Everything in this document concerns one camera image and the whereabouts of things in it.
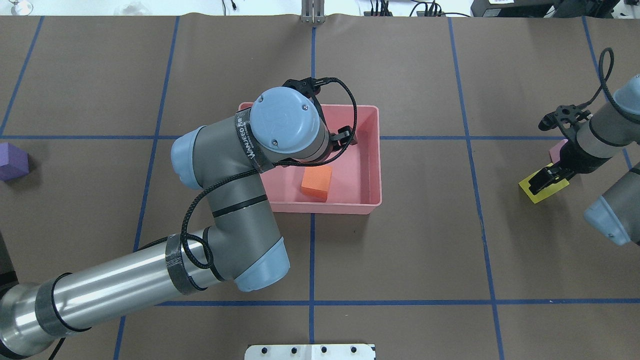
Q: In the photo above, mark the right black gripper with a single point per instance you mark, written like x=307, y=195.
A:
x=573, y=162

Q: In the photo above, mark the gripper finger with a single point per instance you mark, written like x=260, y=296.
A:
x=344, y=137

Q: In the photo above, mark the yellow foam block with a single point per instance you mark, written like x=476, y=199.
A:
x=544, y=194

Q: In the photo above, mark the pink plastic bin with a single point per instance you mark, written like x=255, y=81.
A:
x=355, y=187

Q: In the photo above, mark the orange foam block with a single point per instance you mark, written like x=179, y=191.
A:
x=316, y=182

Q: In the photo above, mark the purple foam block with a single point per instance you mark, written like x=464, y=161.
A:
x=14, y=162

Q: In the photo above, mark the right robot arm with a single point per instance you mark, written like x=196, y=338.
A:
x=592, y=140

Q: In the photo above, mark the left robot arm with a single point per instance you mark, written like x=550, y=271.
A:
x=228, y=232

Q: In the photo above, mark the pink foam block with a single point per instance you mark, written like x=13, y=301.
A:
x=554, y=151

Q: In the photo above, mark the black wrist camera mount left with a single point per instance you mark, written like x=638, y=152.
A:
x=309, y=87

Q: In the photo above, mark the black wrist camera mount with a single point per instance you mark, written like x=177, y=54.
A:
x=567, y=118
x=309, y=87

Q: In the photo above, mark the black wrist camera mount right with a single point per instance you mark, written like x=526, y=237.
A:
x=567, y=118

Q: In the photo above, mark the metal frame bracket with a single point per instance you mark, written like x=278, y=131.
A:
x=313, y=12

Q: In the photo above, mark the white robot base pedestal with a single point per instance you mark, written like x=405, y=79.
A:
x=331, y=351

